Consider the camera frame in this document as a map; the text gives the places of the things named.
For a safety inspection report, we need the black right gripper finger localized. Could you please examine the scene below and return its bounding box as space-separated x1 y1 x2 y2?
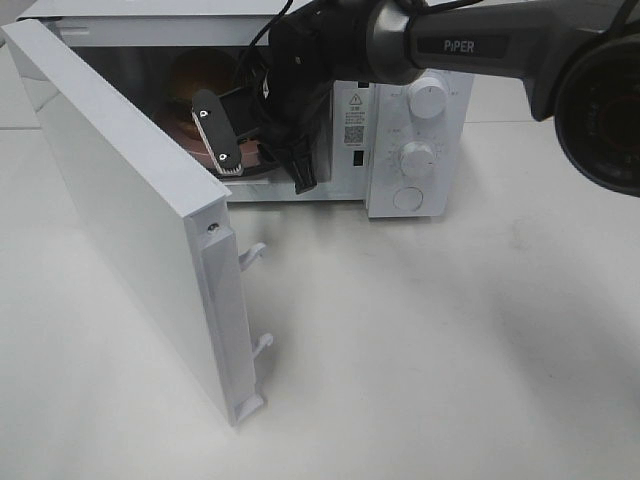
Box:
279 130 317 194
191 89 243 176

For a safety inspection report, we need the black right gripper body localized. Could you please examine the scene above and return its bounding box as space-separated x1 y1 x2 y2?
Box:
221 7 350 150

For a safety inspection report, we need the pink round plate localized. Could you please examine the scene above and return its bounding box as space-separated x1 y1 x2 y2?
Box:
156 116 271 178

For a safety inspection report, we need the burger with lettuce and tomato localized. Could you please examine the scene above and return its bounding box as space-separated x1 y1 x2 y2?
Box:
166 47 236 140

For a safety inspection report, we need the white microwave door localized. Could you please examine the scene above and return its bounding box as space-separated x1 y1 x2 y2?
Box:
3 20 273 425

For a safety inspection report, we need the round white door button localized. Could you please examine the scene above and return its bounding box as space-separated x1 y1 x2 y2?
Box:
393 187 424 212

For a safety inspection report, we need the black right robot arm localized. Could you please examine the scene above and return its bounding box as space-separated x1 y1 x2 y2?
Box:
191 1 639 196

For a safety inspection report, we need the white warning label sticker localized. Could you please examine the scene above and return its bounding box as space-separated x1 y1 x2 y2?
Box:
340 88 370 148

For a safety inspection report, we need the white microwave oven body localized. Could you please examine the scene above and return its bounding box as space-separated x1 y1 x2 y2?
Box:
13 1 473 218

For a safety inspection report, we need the lower white microwave knob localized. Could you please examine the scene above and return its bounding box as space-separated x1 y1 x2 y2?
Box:
399 141 436 178

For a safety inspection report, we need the white microwave knob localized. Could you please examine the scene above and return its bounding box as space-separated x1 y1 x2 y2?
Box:
399 141 436 178
407 75 449 119

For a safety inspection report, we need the upper white microwave knob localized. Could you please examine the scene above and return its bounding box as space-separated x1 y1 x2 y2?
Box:
407 75 449 119

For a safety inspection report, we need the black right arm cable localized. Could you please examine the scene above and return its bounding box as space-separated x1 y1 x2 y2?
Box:
232 0 301 101

